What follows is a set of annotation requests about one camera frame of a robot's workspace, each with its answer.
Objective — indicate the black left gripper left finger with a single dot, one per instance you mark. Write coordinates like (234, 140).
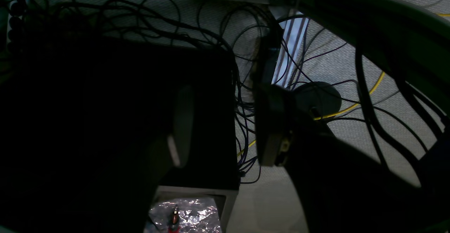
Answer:
(179, 144)

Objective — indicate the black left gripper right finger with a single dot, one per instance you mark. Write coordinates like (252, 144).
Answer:
(341, 189)

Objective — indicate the black box under table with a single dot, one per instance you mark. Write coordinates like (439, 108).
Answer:
(68, 106)

